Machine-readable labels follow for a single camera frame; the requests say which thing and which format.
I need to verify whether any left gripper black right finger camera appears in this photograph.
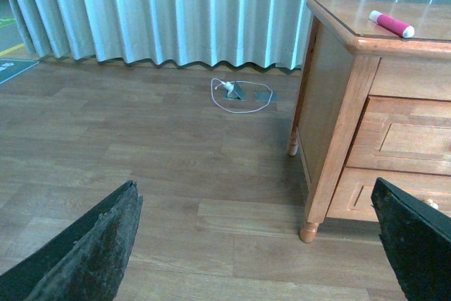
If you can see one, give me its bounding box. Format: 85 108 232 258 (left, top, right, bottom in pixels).
371 178 450 300

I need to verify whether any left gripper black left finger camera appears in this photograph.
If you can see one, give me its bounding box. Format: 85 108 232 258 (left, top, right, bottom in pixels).
1 180 143 300

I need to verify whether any wooden drawer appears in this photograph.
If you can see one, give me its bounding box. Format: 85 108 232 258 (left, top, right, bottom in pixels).
326 167 450 221
347 96 450 176

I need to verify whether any pink marker with white caps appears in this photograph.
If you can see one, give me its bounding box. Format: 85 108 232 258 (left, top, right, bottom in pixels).
369 11 415 39

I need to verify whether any lower drawer round knob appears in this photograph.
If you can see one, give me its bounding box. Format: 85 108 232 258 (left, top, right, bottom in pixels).
424 199 439 210

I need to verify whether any wooden nightstand cabinet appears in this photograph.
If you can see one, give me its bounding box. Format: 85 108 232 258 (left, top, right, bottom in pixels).
288 0 450 243

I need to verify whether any closed metal floor plate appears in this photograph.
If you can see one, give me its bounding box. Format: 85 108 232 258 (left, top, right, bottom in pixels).
253 91 279 102

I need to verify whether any green floor mat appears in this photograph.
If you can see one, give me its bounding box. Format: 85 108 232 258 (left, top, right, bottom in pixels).
0 59 39 84

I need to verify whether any white charger plug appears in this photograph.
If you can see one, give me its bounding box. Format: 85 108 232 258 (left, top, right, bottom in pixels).
214 82 234 91

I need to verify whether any open metal floor socket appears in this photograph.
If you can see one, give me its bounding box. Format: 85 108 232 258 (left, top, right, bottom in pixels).
223 82 247 101

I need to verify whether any pale green pleated curtain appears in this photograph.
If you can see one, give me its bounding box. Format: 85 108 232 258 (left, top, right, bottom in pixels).
9 0 450 69

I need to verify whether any white charger cable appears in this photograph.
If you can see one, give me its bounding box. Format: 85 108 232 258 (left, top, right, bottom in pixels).
211 78 274 115

